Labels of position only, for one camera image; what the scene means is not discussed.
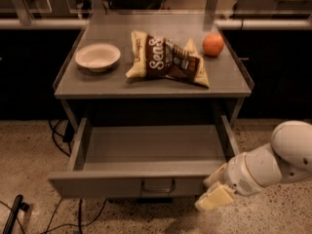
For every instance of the black object on floor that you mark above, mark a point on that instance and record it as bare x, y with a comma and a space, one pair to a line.
18, 205

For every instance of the orange fruit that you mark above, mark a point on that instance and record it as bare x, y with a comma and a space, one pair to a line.
213, 45

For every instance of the grey top drawer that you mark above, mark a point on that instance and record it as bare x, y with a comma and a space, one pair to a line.
111, 162

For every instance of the white horizontal rail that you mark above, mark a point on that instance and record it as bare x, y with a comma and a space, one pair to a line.
223, 24

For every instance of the metal drawer handle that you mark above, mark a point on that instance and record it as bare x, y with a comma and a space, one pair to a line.
158, 185

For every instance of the brown and cream chip bag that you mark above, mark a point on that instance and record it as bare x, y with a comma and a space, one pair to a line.
159, 57

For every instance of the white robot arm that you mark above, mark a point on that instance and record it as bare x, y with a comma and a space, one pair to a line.
286, 158

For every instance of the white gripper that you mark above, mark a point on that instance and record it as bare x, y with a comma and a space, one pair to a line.
238, 174

